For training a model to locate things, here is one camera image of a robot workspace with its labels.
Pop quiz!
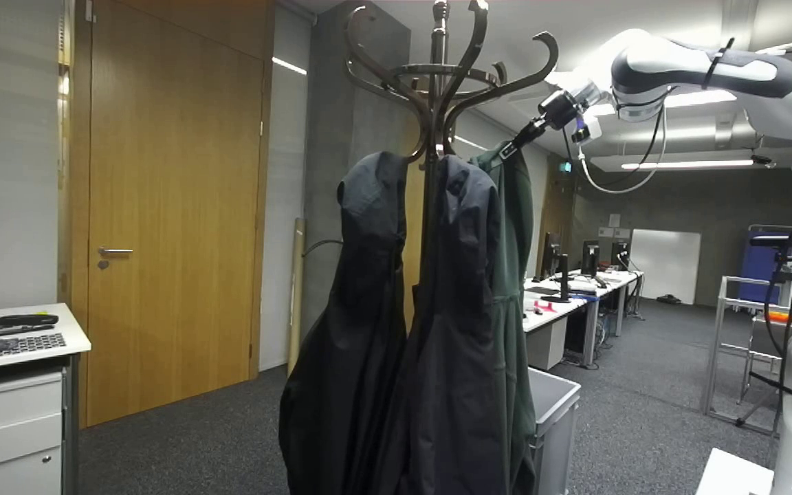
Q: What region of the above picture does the dark computer keyboard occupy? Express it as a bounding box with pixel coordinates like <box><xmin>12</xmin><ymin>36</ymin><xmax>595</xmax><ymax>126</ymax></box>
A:
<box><xmin>0</xmin><ymin>331</ymin><xmax>70</xmax><ymax>366</ymax></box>

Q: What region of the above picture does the blue cabinet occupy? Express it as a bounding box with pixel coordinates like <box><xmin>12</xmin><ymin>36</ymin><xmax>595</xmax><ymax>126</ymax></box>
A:
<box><xmin>738</xmin><ymin>223</ymin><xmax>792</xmax><ymax>309</ymax></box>

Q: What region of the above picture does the green hoodie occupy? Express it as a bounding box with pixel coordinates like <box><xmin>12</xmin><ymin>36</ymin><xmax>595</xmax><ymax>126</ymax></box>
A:
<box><xmin>472</xmin><ymin>140</ymin><xmax>542</xmax><ymax>495</ymax></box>

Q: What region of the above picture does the grey metal trolley frame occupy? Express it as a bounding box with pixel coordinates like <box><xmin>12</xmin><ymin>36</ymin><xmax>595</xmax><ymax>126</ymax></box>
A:
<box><xmin>703</xmin><ymin>274</ymin><xmax>789</xmax><ymax>429</ymax></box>

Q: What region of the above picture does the black stapler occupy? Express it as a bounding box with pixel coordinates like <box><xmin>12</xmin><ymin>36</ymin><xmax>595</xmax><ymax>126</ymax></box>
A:
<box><xmin>0</xmin><ymin>311</ymin><xmax>62</xmax><ymax>340</ymax></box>

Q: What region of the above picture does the dark navy jacket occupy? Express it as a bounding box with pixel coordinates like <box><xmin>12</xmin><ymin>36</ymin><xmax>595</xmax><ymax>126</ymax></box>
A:
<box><xmin>379</xmin><ymin>151</ymin><xmax>516</xmax><ymax>495</ymax></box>
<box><xmin>278</xmin><ymin>148</ymin><xmax>417</xmax><ymax>495</ymax></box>

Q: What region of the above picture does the grey plastic crate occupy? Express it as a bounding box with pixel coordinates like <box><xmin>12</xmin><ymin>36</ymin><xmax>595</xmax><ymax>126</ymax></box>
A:
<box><xmin>527</xmin><ymin>366</ymin><xmax>584</xmax><ymax>495</ymax></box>

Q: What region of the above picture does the dark wooden coat rack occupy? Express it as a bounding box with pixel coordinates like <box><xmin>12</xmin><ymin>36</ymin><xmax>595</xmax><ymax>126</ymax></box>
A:
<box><xmin>345</xmin><ymin>0</ymin><xmax>564</xmax><ymax>305</ymax></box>

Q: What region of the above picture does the long cardboard tube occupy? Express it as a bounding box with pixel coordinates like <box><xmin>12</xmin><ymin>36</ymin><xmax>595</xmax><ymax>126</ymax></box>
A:
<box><xmin>285</xmin><ymin>216</ymin><xmax>311</xmax><ymax>375</ymax></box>

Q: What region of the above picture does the silver door handle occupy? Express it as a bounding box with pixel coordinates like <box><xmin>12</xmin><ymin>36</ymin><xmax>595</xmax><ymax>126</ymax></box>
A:
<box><xmin>93</xmin><ymin>245</ymin><xmax>135</xmax><ymax>274</ymax></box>

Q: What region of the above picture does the black computer monitor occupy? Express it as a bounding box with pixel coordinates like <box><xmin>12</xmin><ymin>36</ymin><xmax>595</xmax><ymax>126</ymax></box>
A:
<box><xmin>584</xmin><ymin>239</ymin><xmax>605</xmax><ymax>278</ymax></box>
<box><xmin>542</xmin><ymin>235</ymin><xmax>575</xmax><ymax>302</ymax></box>

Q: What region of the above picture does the long ceiling light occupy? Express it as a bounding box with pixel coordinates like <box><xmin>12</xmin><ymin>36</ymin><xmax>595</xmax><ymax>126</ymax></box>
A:
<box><xmin>620</xmin><ymin>158</ymin><xmax>759</xmax><ymax>173</ymax></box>

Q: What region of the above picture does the white whiteboard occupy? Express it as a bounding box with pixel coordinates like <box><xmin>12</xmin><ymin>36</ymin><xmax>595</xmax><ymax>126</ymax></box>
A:
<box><xmin>628</xmin><ymin>225</ymin><xmax>704</xmax><ymax>309</ymax></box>

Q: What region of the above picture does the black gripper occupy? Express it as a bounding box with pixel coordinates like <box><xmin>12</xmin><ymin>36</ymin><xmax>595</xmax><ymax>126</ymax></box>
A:
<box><xmin>503</xmin><ymin>85</ymin><xmax>587</xmax><ymax>169</ymax></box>

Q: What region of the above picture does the light wooden door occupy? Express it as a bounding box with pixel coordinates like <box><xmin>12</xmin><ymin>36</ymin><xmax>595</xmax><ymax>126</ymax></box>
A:
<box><xmin>65</xmin><ymin>0</ymin><xmax>278</xmax><ymax>433</ymax></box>

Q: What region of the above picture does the white office desk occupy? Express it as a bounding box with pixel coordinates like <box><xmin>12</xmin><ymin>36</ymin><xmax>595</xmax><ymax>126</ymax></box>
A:
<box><xmin>557</xmin><ymin>267</ymin><xmax>645</xmax><ymax>368</ymax></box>
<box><xmin>522</xmin><ymin>290</ymin><xmax>593</xmax><ymax>371</ymax></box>

